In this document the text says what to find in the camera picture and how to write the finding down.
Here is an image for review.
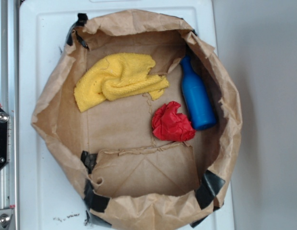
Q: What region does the aluminium frame rail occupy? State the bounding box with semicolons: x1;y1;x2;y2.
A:
0;0;20;230

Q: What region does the brown paper bag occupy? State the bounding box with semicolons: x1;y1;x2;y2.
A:
32;10;242;230

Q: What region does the red crumpled paper ball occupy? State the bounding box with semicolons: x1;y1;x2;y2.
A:
152;101;196;142

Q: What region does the silver corner bracket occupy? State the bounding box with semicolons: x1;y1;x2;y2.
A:
0;208;13;230

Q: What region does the yellow cloth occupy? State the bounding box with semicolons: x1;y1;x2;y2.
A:
74;53;169;113

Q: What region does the blue plastic bottle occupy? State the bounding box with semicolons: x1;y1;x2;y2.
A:
180;55;216;130

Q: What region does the black corner bracket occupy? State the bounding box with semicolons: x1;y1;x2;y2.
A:
0;104;9;171

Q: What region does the white plastic tray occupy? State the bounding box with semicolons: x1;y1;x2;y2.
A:
18;0;242;230

